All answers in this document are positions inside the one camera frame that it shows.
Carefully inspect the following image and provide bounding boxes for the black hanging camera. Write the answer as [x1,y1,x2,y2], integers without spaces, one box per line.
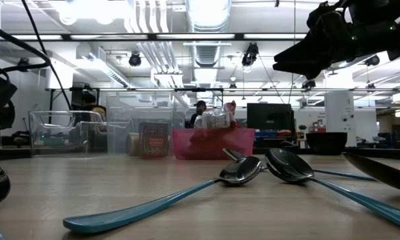
[241,42,260,68]
[127,51,143,68]

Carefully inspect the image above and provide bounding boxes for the pink plastic tray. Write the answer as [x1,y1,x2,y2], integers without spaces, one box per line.
[172,127,256,161]

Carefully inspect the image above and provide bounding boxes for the red Maruchan ramen pack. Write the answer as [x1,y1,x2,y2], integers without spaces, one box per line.
[221,99,238,130]

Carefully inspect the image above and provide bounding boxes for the person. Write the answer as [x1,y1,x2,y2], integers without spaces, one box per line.
[73,91,108,125]
[185,99,208,129]

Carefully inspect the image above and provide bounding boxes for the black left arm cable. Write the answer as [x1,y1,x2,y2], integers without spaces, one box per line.
[0,0,73,111]

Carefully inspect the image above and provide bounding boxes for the small clear acrylic container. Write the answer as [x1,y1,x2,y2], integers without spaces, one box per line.
[27,109,131,158]

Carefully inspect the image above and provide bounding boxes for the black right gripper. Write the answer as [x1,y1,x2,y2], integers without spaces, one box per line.
[272,1,357,81]

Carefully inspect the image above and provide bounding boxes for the white pillar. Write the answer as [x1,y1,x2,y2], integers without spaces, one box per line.
[324,91,357,148]

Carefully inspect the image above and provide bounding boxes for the black desk monitor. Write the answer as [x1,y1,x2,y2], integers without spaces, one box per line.
[246,102,296,131]

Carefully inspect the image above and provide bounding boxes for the red and black bowl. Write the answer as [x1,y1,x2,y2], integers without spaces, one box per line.
[305,131,349,157]

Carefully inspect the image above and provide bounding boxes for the red spice tin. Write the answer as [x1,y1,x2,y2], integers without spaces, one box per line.
[139,121,171,159]

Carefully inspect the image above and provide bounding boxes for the clear plastic storage bin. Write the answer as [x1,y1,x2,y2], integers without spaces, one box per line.
[105,90,188,158]

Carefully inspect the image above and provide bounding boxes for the lime chili ramen pack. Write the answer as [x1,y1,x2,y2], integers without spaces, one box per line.
[193,111,231,131]

